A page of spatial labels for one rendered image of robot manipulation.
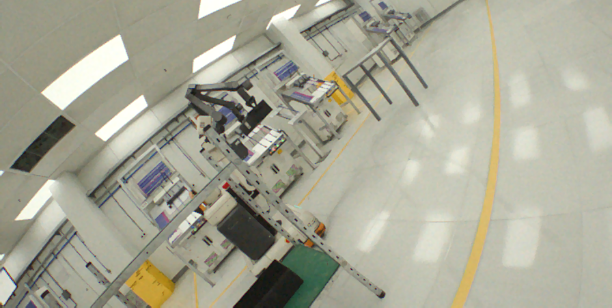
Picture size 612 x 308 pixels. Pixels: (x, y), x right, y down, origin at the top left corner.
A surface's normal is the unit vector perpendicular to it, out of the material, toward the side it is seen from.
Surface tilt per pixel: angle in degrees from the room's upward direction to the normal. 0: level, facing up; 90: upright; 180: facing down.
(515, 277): 0
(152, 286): 89
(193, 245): 90
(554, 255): 0
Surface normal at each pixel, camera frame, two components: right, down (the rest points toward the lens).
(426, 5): -0.59, 0.63
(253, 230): 0.38, -0.16
